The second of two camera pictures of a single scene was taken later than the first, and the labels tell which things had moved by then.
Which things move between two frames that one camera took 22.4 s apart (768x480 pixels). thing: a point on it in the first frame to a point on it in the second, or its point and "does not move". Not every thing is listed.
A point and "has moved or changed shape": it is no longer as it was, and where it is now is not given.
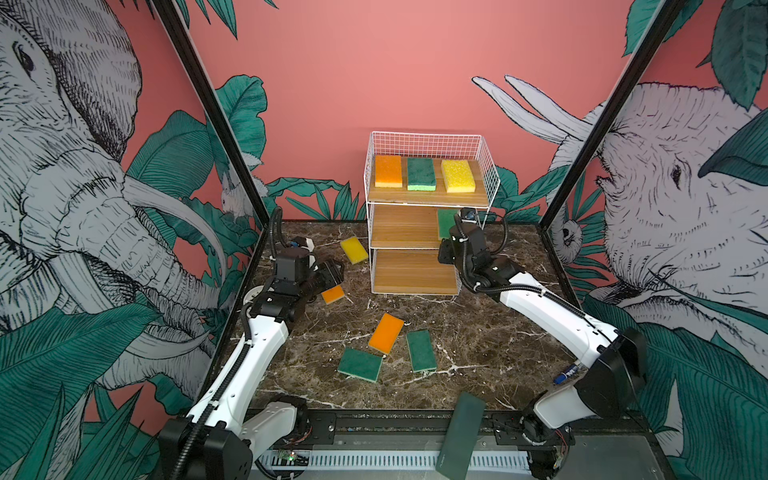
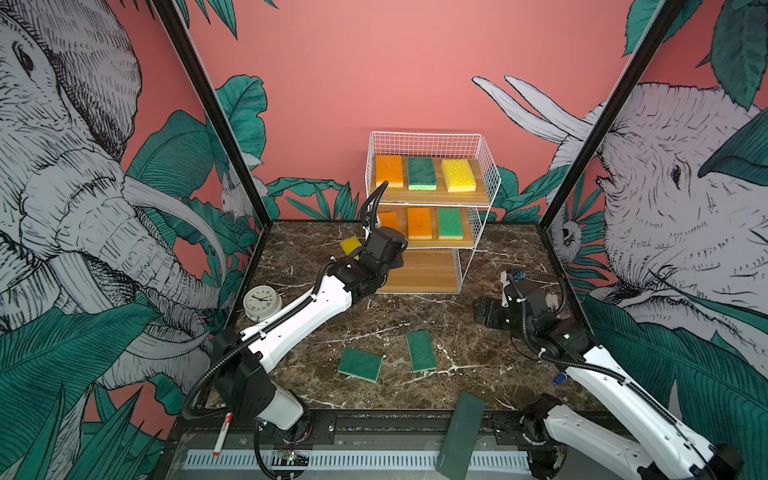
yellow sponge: x=458 y=176 does not move
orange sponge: x=388 y=171 does not move
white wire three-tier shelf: x=415 y=184 does not move
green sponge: x=446 y=220 does not move
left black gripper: x=331 y=275 to x=399 y=262
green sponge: x=421 y=174 does not move
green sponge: x=361 y=364 does not move
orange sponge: x=333 y=294 has moved or changed shape
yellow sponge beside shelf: x=354 y=250 does not move
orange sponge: x=386 y=333 to x=389 y=219
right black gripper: x=444 y=255 to x=496 y=306
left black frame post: x=216 y=110 does not move
